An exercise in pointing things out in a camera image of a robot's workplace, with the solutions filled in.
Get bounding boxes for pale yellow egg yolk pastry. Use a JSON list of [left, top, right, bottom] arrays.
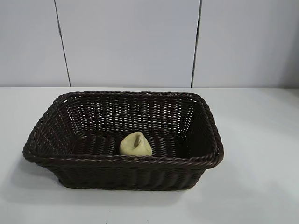
[[119, 131, 152, 156]]

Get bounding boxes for dark brown wicker basket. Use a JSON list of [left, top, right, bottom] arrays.
[[22, 91, 225, 191]]

